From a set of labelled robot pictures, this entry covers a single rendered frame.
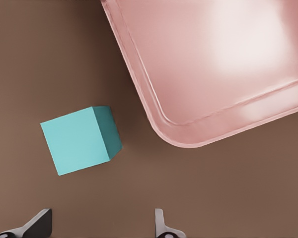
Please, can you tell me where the pink tray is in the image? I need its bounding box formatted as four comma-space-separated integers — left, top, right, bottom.
100, 0, 298, 149

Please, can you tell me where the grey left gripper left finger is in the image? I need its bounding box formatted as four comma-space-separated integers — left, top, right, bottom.
0, 208, 53, 238

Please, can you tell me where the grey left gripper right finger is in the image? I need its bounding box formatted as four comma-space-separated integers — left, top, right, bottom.
154, 208, 186, 238

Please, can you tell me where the light blue cube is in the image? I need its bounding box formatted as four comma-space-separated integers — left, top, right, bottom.
40, 106, 123, 177

